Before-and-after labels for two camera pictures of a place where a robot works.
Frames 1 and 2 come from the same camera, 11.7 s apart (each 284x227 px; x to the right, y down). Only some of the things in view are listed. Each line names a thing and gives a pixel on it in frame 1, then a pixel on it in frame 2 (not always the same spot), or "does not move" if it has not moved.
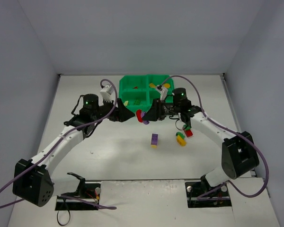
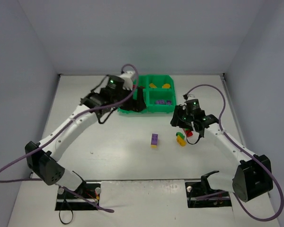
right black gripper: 158,110 -> 177,117
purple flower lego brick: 154,139 does not move
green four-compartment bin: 138,92 does not move
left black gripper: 118,111 -> 134,101
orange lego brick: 166,85 does not move
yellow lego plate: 152,85 does not move
